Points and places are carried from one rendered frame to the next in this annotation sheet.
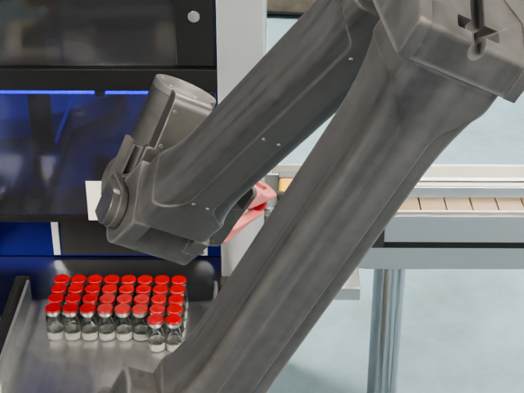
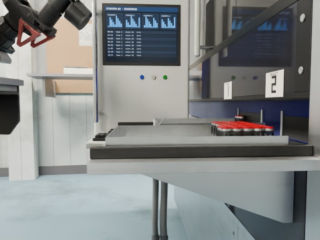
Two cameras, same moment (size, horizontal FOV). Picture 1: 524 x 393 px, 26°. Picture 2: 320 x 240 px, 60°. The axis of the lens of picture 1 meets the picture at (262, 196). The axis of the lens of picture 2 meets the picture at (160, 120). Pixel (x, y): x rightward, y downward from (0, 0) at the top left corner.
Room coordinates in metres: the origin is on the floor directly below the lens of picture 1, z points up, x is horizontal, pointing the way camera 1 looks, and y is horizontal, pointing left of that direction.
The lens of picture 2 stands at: (1.00, -0.44, 0.98)
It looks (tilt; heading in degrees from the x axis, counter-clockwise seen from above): 4 degrees down; 85
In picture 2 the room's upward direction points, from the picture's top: straight up
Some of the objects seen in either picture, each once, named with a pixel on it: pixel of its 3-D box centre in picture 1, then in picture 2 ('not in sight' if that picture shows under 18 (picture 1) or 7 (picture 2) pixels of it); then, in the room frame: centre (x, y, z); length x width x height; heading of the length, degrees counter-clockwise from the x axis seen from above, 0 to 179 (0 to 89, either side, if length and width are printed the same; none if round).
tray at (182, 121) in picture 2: not in sight; (202, 125); (1.23, 0.53, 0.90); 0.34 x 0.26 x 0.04; 0
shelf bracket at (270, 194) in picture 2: not in sight; (210, 191); (1.15, 0.11, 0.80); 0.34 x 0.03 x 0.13; 0
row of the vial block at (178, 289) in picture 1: (118, 302); (243, 133); (1.25, 0.19, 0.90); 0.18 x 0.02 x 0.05; 89
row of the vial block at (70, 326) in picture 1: (115, 322); (224, 134); (1.20, 0.19, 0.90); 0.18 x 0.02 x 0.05; 89
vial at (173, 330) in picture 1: (174, 333); (225, 138); (1.18, 0.11, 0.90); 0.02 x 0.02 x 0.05
